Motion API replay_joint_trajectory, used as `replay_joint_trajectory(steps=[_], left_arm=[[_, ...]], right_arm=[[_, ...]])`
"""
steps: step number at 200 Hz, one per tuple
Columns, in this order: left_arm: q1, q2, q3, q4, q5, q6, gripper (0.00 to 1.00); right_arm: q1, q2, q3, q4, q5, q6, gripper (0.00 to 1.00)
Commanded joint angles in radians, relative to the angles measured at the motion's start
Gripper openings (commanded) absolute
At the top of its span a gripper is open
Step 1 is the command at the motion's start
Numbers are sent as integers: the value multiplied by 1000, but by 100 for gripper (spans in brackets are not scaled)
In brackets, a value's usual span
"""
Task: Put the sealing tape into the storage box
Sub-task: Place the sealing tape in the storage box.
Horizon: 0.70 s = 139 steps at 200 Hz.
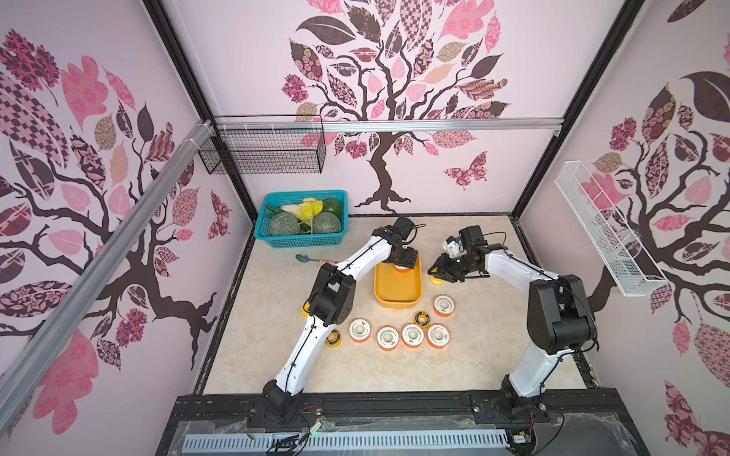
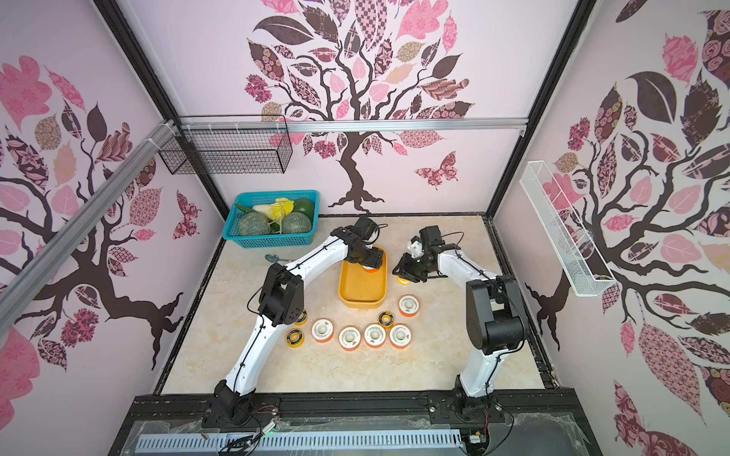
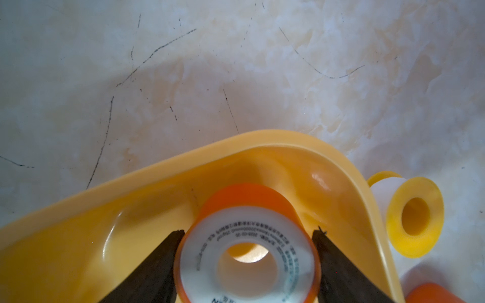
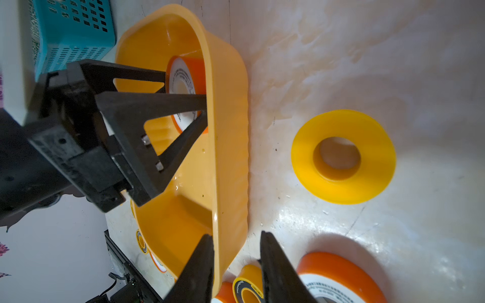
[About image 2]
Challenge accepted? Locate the yellow plastic storage box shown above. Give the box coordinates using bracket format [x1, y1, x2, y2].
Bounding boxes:
[338, 249, 389, 310]

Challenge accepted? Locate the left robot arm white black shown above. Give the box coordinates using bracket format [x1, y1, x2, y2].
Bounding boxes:
[214, 216, 384, 426]

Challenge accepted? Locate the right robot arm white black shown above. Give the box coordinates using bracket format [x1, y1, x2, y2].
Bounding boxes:
[393, 225, 527, 421]

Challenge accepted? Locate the black yellow tape roll right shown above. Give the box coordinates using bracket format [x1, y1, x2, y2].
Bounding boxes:
[378, 311, 395, 329]

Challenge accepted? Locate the black yellow tape roll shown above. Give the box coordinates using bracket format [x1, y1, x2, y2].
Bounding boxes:
[378, 311, 395, 329]
[295, 311, 308, 326]
[286, 329, 304, 348]

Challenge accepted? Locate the black yellow tape roll middle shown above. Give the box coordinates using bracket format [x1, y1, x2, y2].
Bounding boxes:
[295, 311, 308, 326]

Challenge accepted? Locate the black yellow tape roll lower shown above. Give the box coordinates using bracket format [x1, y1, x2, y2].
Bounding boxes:
[286, 329, 304, 348]

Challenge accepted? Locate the dark green avocado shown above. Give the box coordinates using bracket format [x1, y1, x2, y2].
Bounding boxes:
[293, 198, 316, 222]

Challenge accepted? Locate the green round melon right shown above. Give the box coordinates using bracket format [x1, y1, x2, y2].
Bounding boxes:
[281, 211, 313, 235]

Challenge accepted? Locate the green round melon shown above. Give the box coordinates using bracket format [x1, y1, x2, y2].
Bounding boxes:
[236, 211, 271, 237]
[281, 211, 313, 235]

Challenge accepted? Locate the yellow white cabbage toy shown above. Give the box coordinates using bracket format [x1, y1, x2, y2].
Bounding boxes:
[252, 198, 295, 222]

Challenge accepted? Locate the green round melon left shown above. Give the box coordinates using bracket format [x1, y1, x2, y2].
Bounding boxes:
[236, 211, 271, 237]

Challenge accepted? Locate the teal plastic basket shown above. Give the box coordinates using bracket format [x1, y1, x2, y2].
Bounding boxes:
[222, 190, 319, 248]

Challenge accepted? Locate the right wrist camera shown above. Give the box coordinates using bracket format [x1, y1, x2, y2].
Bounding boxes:
[407, 237, 423, 258]

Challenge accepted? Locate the spoon with pink handle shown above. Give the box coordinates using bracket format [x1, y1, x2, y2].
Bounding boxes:
[264, 254, 291, 263]

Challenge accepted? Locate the black wire wall basket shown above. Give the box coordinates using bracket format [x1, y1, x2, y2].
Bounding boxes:
[159, 114, 293, 175]

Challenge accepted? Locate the white wire wall shelf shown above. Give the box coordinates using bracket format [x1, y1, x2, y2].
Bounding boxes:
[519, 161, 618, 298]

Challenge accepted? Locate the white cable duct strip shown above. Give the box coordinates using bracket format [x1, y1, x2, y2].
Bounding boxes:
[131, 429, 464, 455]

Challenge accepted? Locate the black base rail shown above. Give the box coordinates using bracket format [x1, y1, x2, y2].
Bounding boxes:
[110, 389, 601, 455]

